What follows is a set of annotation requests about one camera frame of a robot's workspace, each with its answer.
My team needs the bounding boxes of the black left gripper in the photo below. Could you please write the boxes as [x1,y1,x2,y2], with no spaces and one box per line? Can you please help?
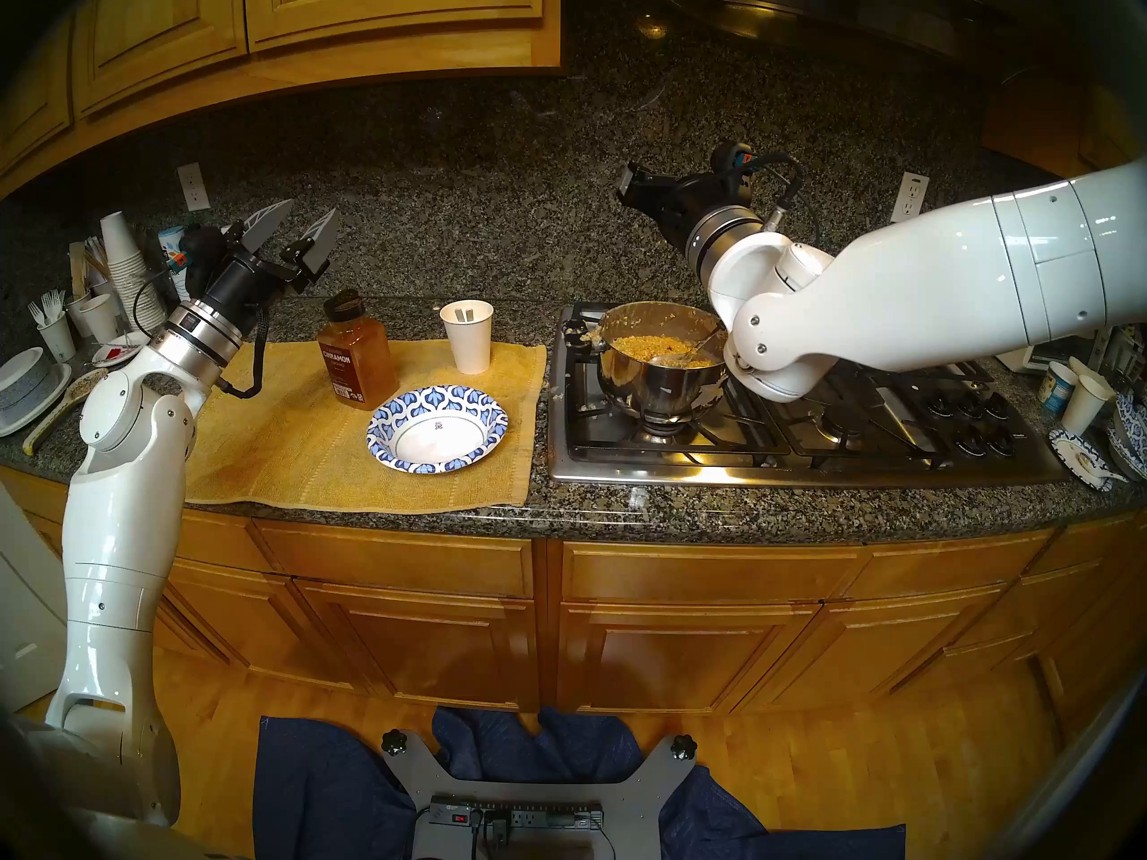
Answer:
[208,199,340,324]

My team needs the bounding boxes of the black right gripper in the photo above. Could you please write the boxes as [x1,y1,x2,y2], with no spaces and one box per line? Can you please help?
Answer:
[617,162,758,252]

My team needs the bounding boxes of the metal serving spoon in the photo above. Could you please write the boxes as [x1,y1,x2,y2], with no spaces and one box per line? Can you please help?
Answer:
[650,325,729,369]

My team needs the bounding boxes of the amber cinnamon bottle black cap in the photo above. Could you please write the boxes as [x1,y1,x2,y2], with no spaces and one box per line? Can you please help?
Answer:
[316,289,400,411]

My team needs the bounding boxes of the large cooked oatmeal batch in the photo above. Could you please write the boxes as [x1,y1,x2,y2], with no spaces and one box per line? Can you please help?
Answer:
[611,332,718,369]

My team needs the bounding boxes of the blue patterned paper bowl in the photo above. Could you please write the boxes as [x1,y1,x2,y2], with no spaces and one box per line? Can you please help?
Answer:
[367,384,510,474]

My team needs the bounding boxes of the wooden spoon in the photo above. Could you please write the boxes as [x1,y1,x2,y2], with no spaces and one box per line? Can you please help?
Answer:
[22,367,110,457]

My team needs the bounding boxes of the grey bowl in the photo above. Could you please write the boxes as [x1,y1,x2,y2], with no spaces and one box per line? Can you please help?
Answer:
[0,348,55,411]

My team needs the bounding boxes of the blue white carton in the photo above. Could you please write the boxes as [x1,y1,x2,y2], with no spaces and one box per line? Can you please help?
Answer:
[158,226,194,302]

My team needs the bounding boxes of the stack of white paper cups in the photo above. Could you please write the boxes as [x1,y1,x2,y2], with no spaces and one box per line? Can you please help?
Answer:
[99,211,168,335]

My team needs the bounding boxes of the stainless steel pot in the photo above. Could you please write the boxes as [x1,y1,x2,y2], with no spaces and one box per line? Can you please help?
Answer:
[563,300,745,425]

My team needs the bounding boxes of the bundle of stirrers and utensils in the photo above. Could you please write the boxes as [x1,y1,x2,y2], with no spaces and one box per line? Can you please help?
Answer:
[69,236,117,299]

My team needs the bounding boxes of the white paper cup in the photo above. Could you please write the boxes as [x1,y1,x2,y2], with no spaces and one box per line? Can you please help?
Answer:
[73,292,122,344]
[439,299,496,375]
[1062,374,1117,435]
[38,314,78,364]

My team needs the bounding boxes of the small white plate red scrap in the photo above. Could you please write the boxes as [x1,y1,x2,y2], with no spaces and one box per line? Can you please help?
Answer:
[90,331,151,368]

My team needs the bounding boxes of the yellow cloth mat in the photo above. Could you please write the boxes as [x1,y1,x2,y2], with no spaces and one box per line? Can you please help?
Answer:
[184,337,548,515]

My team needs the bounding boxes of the steel gas cooktop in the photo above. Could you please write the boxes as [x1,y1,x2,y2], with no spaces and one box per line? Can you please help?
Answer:
[547,301,1072,488]

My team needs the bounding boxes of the blue white tub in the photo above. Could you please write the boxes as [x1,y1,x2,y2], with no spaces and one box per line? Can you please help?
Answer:
[1039,359,1079,417]

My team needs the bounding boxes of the wooden base cabinets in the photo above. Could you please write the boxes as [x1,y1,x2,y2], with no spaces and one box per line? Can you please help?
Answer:
[0,464,1147,743]

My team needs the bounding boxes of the blue patterned paper plate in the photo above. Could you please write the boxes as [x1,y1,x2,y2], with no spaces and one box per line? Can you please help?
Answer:
[1048,428,1130,494]

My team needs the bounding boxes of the stack of blue patterned bowls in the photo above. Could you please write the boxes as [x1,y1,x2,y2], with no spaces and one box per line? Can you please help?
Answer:
[1107,392,1147,483]

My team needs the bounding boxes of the dark blue blanket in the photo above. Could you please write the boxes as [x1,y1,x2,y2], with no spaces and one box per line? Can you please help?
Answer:
[253,706,906,860]

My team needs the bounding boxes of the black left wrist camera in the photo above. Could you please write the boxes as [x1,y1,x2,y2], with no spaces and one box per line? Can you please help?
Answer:
[179,225,230,299]

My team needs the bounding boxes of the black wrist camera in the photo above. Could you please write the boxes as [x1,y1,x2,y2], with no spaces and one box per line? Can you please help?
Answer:
[711,142,759,184]
[179,225,230,299]

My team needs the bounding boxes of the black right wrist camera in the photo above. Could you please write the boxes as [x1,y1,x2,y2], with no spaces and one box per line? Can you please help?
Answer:
[711,142,759,184]

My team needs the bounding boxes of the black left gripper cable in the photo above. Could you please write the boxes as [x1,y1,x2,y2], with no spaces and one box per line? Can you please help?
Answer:
[215,289,272,400]

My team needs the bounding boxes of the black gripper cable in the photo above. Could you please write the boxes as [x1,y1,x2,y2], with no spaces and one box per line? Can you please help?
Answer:
[215,289,272,400]
[751,150,806,232]

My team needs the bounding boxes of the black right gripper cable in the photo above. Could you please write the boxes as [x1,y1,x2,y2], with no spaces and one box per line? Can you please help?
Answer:
[751,150,806,232]

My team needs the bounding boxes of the wide wooden wall cabinets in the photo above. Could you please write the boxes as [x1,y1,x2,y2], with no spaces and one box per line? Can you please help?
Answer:
[0,0,563,201]

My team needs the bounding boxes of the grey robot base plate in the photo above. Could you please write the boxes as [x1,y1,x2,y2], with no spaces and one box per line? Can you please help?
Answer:
[381,731,698,860]

